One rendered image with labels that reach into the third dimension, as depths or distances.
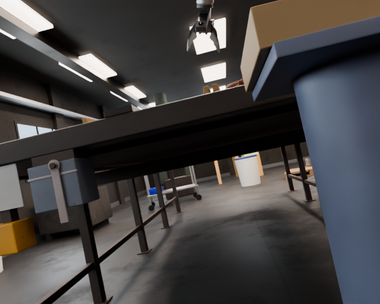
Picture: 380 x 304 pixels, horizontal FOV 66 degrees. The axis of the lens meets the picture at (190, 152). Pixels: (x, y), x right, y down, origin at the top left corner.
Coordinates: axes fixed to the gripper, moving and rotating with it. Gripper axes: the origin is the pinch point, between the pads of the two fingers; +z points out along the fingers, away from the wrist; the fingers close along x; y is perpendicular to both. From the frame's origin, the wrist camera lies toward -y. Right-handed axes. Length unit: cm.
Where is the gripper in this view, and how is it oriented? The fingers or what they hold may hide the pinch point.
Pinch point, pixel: (202, 52)
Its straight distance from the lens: 143.2
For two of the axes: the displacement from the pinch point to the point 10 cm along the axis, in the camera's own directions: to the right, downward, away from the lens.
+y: 2.5, -4.7, 8.4
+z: 0.0, 8.7, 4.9
